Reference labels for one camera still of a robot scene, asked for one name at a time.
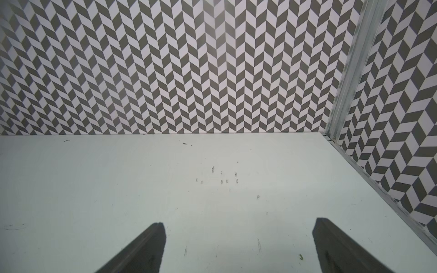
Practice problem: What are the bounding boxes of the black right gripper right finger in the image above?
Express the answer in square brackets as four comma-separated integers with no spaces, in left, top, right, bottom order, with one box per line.
[313,218,392,273]

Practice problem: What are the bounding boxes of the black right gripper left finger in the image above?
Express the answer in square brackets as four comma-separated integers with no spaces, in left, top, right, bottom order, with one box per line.
[97,222,166,273]

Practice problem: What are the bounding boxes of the aluminium corner post right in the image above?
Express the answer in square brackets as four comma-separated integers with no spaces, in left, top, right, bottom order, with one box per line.
[325,0,387,144]

